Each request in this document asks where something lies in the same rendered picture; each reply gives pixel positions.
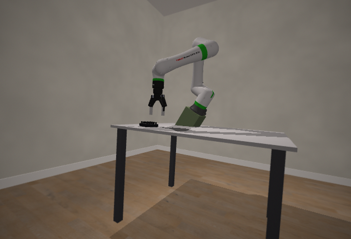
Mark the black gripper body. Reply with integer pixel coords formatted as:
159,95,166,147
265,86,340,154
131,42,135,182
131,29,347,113
153,88,163,99

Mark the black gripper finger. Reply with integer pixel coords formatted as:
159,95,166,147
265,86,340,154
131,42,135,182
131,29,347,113
156,94,167,116
148,95,156,115

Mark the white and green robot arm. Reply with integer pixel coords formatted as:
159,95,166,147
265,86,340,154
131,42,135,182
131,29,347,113
152,37,219,116

